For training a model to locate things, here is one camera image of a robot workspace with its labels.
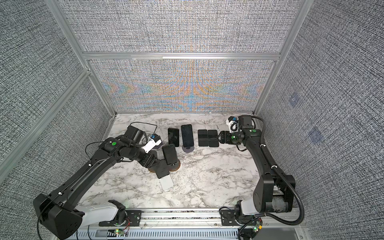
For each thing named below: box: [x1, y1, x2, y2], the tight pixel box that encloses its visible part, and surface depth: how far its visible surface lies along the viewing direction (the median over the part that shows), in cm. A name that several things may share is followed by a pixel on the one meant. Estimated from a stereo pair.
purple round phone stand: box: [182, 145, 195, 153], surface depth 99 cm
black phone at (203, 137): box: [198, 129, 209, 147], surface depth 107 cm
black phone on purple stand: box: [181, 124, 194, 148], surface depth 94 cm
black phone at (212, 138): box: [208, 129, 219, 148], surface depth 108 cm
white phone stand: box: [159, 174, 174, 192], surface depth 87 cm
